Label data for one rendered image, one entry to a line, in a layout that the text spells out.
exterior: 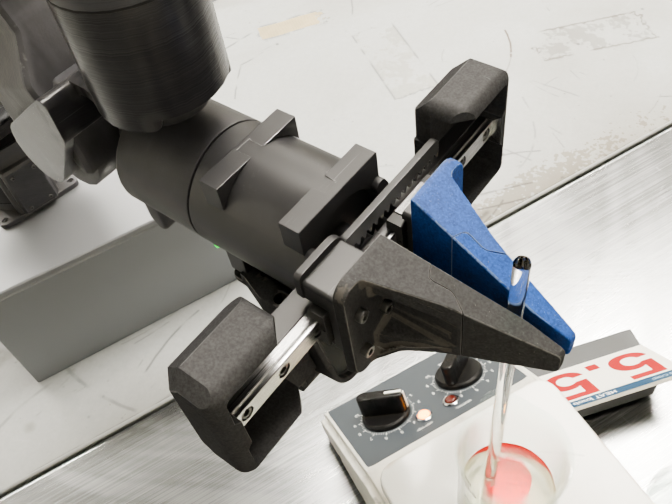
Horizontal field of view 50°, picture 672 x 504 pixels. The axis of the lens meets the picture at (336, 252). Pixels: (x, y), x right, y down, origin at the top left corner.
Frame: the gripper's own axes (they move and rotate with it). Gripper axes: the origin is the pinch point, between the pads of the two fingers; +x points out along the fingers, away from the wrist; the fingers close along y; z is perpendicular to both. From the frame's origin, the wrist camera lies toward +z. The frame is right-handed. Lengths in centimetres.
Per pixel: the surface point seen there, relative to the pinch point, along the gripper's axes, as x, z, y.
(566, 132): -11.2, 26.2, -36.7
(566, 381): 0.8, 24.3, -12.3
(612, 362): 2.7, 24.8, -15.6
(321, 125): -32.1, 26.3, -25.8
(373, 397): -8.1, 19.7, -2.0
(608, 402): 3.8, 24.6, -12.5
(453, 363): -5.0, 19.3, -6.8
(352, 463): -6.9, 20.7, 2.0
